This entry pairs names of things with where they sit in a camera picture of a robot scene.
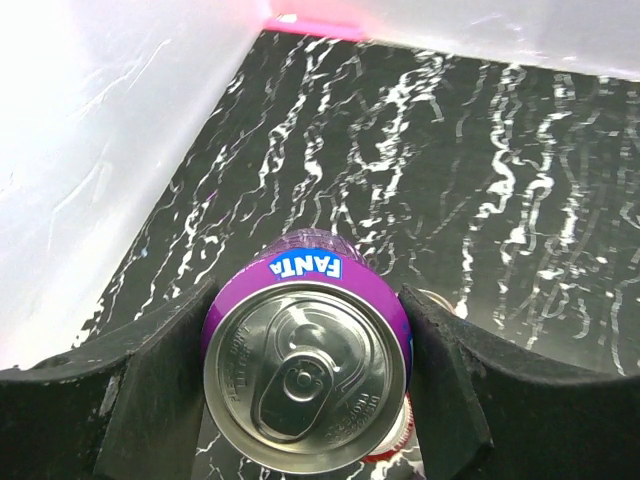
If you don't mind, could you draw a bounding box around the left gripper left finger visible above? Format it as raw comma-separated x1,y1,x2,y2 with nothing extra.
1,277,216,479

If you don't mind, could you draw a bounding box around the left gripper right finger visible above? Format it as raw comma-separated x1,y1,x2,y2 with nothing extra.
399,285,639,479

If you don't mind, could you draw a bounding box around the red cola can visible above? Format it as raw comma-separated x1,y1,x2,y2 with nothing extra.
420,289,455,314
362,394,415,463

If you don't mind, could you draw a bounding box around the purple Fanta can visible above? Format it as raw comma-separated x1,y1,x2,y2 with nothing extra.
201,228,413,475

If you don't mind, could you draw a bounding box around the pink tape strip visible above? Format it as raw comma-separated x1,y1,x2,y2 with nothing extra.
264,13,367,42

